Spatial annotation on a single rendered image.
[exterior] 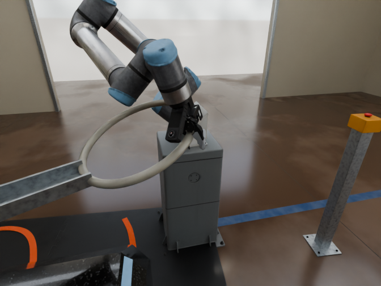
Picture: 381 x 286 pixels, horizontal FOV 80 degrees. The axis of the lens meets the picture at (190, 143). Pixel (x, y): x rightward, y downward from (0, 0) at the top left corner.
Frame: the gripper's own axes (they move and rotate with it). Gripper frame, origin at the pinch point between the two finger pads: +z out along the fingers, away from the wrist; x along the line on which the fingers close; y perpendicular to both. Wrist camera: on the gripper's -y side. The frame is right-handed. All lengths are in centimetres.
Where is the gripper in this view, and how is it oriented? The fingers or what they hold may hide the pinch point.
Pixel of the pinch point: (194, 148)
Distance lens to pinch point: 82.2
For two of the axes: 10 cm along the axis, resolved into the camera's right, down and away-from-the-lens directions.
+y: 3.2, -6.9, 6.5
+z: 3.0, 7.3, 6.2
